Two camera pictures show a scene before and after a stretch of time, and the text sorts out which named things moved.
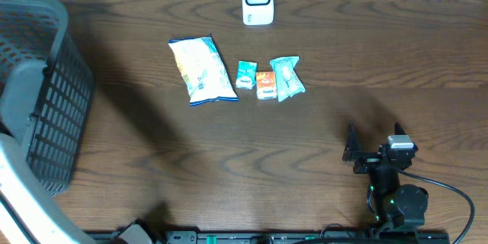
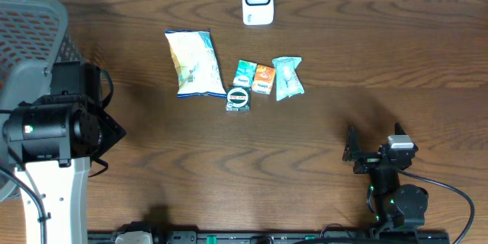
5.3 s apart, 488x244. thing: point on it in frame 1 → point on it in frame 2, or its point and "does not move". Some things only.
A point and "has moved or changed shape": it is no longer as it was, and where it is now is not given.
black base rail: x=271 y=237 does not move
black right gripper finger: x=399 y=130 does not move
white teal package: x=203 y=69 has moved or changed shape
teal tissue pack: x=246 y=74 does not move
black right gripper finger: x=352 y=146 does not move
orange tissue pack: x=266 y=88 has moved or changed shape
